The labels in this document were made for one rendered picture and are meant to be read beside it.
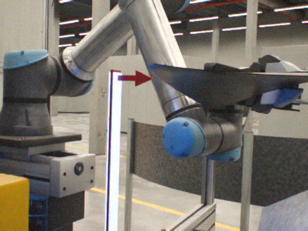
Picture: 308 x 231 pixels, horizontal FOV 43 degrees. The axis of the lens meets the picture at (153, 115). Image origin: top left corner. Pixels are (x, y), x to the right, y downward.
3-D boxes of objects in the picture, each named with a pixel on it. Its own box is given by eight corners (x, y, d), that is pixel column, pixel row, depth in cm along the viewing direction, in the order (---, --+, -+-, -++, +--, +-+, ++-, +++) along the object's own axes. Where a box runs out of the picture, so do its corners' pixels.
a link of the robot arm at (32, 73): (-7, 96, 106) (-7, 46, 105) (35, 97, 116) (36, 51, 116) (18, 98, 98) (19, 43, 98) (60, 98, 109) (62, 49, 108)
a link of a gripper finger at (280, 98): (331, 93, 54) (296, 89, 63) (293, 87, 53) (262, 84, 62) (327, 115, 54) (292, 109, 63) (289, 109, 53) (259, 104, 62)
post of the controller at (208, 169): (210, 205, 107) (214, 133, 106) (200, 203, 108) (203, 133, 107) (214, 203, 109) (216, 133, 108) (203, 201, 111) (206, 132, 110)
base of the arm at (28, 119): (-17, 132, 104) (-17, 95, 104) (26, 129, 117) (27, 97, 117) (22, 137, 97) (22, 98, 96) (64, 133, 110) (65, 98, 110)
